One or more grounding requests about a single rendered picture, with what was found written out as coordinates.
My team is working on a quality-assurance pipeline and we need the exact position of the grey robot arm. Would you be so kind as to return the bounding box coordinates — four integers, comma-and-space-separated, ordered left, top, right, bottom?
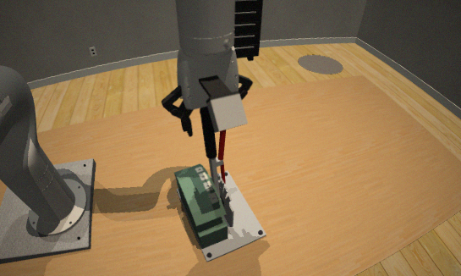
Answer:
0, 0, 248, 235

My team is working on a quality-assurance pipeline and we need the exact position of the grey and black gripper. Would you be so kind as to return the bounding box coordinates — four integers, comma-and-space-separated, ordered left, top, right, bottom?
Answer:
162, 46, 253, 137

